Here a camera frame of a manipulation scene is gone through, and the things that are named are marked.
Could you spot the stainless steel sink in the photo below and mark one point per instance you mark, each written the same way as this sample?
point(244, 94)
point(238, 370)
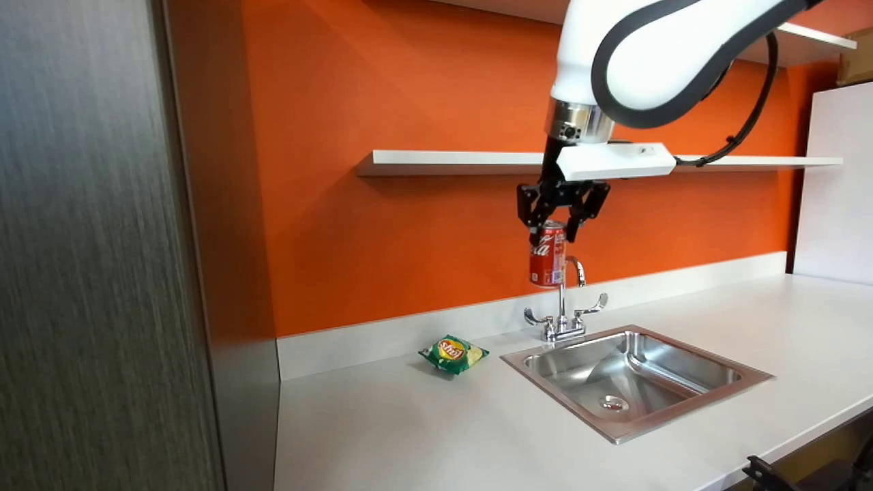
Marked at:
point(632, 380)

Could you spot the white wall shelf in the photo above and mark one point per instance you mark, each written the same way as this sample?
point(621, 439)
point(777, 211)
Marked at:
point(482, 161)

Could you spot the dark wood cabinet panel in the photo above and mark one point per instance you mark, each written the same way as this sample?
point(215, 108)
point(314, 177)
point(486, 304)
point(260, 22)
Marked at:
point(134, 304)

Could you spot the white refrigerator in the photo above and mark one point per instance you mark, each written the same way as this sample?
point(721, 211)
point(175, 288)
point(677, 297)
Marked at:
point(837, 211)

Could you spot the red soda can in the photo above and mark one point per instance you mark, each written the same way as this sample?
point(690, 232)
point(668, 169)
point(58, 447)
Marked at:
point(546, 256)

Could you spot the black clamp at counter edge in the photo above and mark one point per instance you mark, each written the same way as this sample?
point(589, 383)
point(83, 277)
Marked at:
point(765, 475)

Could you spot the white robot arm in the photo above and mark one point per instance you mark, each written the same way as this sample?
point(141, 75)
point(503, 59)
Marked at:
point(639, 63)

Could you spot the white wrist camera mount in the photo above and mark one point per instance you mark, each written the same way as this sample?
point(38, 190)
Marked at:
point(616, 161)

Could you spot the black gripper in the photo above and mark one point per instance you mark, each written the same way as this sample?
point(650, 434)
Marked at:
point(553, 190)

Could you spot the chrome faucet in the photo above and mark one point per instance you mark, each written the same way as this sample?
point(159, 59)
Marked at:
point(565, 319)

